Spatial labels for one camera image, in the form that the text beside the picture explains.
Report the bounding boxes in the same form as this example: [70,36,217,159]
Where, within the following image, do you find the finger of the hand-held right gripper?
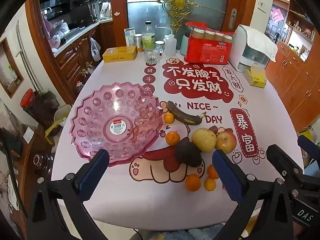
[266,144,320,193]
[297,134,320,159]

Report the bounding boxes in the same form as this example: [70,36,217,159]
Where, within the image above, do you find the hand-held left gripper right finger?
[211,149,295,240]

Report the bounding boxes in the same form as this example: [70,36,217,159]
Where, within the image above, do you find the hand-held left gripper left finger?
[26,149,110,240]

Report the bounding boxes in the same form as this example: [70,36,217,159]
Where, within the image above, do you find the red yellow apple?
[215,131,237,154]

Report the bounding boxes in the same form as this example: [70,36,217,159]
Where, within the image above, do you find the pink plastic fruit bowl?
[68,81,164,167]

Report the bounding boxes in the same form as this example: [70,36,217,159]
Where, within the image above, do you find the yellow pear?
[191,128,217,153]

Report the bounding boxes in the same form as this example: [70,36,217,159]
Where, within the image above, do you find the dark avocado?
[174,140,202,168]

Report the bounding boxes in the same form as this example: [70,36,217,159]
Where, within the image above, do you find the overripe dark banana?
[166,101,207,126]

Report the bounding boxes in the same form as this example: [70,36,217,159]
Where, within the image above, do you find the dark glass jar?
[32,154,54,178]

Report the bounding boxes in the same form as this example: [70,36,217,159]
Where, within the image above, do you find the wooden side cabinet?
[265,40,320,132]

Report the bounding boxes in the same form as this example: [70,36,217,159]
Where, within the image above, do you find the white bucket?
[54,104,73,128]

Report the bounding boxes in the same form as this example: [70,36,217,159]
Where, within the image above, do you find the blue fuzzy cloth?
[147,224,225,240]

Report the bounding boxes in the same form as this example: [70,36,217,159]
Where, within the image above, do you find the yellow tissue pack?
[243,66,267,87]

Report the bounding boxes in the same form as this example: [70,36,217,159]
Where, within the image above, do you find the red lidded dark jar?
[20,89,50,128]

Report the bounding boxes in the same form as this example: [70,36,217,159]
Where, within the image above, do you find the large clear oil bottle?
[84,62,96,78]

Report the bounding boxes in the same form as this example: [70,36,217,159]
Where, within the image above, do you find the wooden kitchen counter cabinet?
[54,26,105,100]

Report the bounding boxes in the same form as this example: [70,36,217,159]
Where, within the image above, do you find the brown entry door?
[266,4,287,53]

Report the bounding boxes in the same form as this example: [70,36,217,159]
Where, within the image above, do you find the white towel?
[244,26,278,63]

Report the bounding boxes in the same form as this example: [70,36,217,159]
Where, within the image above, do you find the white countertop appliance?
[229,24,272,73]

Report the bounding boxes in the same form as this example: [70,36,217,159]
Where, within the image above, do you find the yellow tin box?
[103,46,137,63]

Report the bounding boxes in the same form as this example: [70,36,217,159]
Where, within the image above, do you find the hanging clear plastic bag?
[89,37,102,62]

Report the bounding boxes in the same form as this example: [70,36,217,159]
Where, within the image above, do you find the clear drinking glass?
[144,45,160,65]

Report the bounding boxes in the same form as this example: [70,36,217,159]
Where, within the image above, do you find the red door decoration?
[271,9,284,23]

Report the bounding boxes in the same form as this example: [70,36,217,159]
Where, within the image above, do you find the small metal can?
[134,34,143,53]

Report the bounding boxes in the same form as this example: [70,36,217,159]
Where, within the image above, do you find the teal canister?
[180,34,192,56]

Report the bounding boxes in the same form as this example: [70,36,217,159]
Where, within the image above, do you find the blue white carton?
[124,27,137,47]

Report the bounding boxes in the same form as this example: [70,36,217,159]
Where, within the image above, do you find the white squeeze bottle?
[158,26,177,57]

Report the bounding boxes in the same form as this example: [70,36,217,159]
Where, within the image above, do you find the clear bottle green label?
[142,21,156,53]

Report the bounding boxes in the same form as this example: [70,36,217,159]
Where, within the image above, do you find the pink plastic bag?
[41,12,69,52]

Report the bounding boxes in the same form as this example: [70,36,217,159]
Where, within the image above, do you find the frosted glass sliding door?
[126,0,232,50]

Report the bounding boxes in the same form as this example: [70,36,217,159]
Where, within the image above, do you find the gold door ornament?
[157,0,225,33]

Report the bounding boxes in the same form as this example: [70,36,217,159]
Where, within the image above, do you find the wooden wall shelf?
[285,0,317,45]

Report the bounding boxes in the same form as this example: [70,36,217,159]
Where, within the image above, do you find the white wall pipe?
[15,21,42,93]

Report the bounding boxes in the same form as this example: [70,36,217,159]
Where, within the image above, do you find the wooden framed wall niche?
[0,37,25,98]

